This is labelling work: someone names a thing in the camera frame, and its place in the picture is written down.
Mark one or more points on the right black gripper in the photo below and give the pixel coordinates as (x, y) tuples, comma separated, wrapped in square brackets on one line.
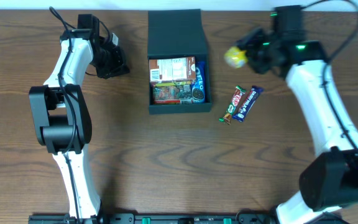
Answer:
[(253, 50)]

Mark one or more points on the brown chocolate box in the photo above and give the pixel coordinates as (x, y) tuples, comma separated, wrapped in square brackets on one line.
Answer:
[(172, 70)]

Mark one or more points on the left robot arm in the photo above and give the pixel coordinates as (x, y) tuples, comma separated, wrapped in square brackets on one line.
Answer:
[(61, 118)]

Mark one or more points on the yellow green snack box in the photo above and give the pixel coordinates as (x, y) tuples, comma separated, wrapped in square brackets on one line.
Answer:
[(172, 83)]

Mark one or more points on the blue Oreo pack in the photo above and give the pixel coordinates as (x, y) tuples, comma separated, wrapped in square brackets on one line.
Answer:
[(198, 88)]

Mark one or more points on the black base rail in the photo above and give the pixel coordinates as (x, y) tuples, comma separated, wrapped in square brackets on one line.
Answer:
[(128, 218)]

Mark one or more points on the red KitKat bar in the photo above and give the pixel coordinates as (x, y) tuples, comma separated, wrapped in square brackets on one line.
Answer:
[(238, 93)]

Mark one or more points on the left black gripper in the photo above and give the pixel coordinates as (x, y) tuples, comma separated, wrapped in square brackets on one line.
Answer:
[(113, 62)]

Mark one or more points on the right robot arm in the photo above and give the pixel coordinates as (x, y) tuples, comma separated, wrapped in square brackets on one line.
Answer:
[(330, 182)]

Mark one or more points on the blue Dairy Milk bar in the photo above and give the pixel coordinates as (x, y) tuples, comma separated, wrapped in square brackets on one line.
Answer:
[(252, 96)]

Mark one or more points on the yellow plastic bottle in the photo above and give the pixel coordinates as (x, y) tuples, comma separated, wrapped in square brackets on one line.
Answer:
[(235, 57)]

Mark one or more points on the black cardboard box with lid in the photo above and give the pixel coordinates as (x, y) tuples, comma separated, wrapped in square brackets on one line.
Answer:
[(174, 34)]

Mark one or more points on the green snack bag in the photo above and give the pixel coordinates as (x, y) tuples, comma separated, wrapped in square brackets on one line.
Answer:
[(172, 95)]

